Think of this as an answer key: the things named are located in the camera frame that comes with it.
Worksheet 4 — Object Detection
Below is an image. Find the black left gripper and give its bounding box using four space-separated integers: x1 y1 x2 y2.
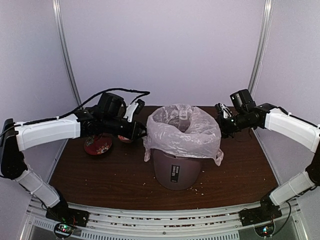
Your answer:
102 114 150 140

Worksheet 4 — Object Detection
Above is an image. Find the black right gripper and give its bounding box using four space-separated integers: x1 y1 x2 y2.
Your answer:
205 110 250 138

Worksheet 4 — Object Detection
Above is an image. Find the pink translucent plastic bag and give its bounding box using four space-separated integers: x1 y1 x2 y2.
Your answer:
142 103 224 166

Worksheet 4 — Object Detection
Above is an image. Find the mauve plastic trash bin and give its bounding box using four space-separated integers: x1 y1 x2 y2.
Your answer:
152 109 203 191

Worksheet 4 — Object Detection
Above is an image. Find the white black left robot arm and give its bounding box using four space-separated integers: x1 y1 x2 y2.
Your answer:
0 92 147 222

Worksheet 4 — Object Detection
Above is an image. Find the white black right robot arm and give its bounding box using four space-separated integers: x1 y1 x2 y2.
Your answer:
215 89 320 221

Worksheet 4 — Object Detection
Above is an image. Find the red white patterned bowl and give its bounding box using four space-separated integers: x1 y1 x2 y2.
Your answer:
117 135 132 143

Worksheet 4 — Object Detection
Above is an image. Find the red floral plate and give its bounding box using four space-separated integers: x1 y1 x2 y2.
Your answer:
83 134 112 156

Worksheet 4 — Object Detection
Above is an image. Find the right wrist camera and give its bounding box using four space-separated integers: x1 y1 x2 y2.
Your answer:
214 103 233 119

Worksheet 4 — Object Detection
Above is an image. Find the black braided left cable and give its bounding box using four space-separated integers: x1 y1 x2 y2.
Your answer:
14 87 151 126

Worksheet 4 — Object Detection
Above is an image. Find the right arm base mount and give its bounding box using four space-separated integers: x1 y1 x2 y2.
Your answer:
238 206 282 239

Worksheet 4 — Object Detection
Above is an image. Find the aluminium front rail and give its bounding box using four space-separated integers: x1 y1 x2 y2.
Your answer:
17 198 311 240

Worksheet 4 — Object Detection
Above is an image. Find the right aluminium frame post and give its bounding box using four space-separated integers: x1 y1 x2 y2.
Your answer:
248 0 274 96

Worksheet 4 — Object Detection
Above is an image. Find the aluminium frame post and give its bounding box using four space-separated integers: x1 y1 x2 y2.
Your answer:
52 0 82 106
248 0 274 96

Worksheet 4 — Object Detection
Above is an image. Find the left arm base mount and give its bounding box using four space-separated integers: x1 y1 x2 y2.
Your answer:
45 207 90 239

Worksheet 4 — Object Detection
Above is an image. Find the left aluminium frame post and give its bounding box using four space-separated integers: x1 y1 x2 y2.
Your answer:
52 0 82 106

